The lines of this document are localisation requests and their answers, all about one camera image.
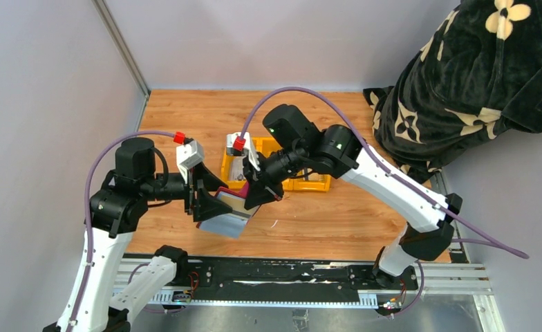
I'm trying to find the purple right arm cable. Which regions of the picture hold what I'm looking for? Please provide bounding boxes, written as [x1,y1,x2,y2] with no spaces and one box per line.
[239,86,531,317]

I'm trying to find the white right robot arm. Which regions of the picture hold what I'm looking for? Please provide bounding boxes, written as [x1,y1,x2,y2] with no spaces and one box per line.
[227,104,462,289]

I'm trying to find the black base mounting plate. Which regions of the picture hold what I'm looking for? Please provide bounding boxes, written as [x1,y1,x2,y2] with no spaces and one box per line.
[144,256,420,304]

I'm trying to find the black floral blanket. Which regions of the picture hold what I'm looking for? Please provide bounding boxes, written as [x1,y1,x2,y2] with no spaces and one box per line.
[363,1,542,183]

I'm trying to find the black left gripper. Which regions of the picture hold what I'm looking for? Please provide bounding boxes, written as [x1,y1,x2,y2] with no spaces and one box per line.
[142,159,234,219]

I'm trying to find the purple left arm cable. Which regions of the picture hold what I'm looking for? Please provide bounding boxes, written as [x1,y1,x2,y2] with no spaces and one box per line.
[67,130,178,332]

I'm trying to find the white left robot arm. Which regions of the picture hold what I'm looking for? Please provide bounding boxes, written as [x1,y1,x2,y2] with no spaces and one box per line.
[47,131,232,331]

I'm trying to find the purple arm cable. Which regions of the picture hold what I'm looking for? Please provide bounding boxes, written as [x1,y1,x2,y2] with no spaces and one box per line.
[239,86,531,317]
[67,130,178,332]

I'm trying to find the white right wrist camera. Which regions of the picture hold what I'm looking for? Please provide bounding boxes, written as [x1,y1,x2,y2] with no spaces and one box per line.
[225,132,261,171]

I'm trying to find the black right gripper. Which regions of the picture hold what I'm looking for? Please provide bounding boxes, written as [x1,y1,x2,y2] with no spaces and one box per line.
[242,144,307,210]

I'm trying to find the white cards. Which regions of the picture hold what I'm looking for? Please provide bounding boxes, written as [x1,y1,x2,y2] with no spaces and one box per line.
[198,190,262,240]

